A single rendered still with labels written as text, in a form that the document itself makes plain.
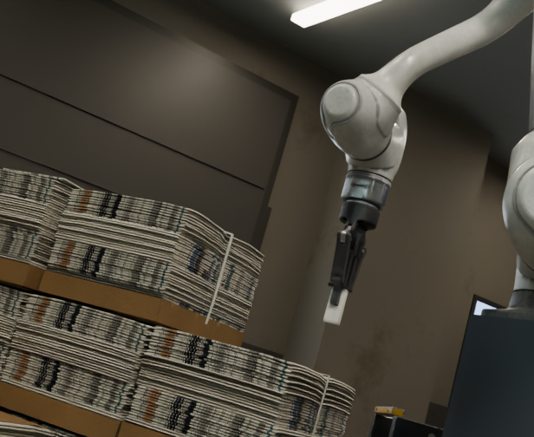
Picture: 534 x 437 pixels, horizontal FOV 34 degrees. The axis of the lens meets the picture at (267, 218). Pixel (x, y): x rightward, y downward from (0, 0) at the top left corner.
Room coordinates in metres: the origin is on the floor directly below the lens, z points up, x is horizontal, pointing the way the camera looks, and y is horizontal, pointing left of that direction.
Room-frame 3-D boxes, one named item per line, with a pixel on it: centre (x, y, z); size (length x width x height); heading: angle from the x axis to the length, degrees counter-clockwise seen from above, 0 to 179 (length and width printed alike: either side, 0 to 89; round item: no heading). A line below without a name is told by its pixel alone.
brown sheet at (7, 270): (1.94, 0.47, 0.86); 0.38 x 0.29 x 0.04; 153
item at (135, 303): (1.75, 0.24, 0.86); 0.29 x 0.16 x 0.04; 63
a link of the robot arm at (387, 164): (1.64, -0.17, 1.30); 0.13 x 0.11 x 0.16; 153
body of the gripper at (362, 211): (1.65, -0.17, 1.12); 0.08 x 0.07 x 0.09; 154
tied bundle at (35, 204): (1.94, 0.47, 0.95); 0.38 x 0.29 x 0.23; 153
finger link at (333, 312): (1.65, -0.17, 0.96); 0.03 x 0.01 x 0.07; 64
